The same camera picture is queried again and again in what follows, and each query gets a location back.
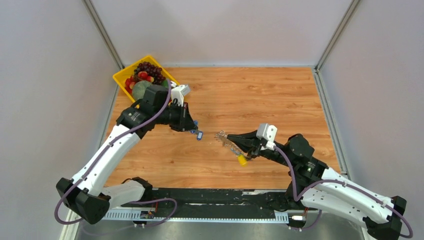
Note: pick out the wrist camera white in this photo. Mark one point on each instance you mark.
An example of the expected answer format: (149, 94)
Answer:
(266, 133)
(178, 94)

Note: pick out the green melon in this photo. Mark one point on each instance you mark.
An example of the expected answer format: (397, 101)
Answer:
(139, 89)

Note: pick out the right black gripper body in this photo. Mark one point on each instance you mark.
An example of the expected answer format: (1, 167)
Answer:
(266, 152)

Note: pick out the dark green lime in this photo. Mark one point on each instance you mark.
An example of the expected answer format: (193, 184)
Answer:
(165, 84)

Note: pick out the loose key blue tag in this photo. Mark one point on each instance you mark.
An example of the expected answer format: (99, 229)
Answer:
(199, 134)

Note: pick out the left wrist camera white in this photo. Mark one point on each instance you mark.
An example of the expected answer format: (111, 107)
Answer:
(178, 94)

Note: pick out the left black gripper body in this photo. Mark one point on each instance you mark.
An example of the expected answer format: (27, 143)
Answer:
(175, 117)

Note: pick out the yellow plastic fruit basket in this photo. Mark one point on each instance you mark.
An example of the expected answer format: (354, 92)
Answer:
(124, 74)

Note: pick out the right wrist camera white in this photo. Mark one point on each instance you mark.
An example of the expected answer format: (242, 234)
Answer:
(266, 133)

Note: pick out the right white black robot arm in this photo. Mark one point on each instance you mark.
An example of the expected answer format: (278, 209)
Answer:
(315, 185)

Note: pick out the dark purple grape bunch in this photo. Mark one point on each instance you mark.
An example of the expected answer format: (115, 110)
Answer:
(146, 71)

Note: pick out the metal key plate blue handle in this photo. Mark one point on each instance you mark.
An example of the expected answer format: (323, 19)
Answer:
(222, 137)

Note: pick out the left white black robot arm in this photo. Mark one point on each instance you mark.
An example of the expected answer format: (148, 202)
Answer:
(85, 193)

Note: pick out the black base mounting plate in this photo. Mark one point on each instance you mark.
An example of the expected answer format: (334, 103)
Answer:
(220, 205)

